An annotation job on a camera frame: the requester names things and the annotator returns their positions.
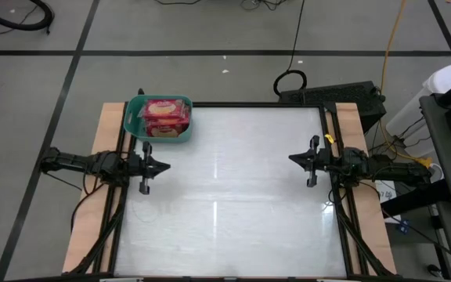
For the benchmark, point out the teal plastic basket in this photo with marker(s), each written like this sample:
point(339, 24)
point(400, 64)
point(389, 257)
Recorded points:
point(133, 117)

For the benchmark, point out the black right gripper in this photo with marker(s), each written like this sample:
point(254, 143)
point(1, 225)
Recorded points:
point(313, 162)

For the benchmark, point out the white paper sheet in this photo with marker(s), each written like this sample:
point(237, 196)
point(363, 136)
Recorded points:
point(386, 194)

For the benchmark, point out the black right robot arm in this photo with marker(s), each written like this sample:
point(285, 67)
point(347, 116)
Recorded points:
point(390, 170)

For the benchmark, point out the yellow plug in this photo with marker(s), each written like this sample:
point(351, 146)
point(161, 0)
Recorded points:
point(426, 161)

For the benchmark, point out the white plastic bin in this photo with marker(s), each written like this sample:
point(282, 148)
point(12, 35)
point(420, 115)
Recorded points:
point(448, 78)

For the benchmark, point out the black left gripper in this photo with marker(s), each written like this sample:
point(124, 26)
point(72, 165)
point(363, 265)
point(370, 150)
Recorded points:
point(146, 168)

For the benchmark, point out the red popcorn bag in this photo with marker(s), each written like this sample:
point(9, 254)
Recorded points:
point(164, 109)
point(167, 129)

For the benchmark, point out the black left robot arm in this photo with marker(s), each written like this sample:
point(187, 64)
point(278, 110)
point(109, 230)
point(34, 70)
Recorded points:
point(73, 162)

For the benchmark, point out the yellow tag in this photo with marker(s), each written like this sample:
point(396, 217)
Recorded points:
point(329, 138)

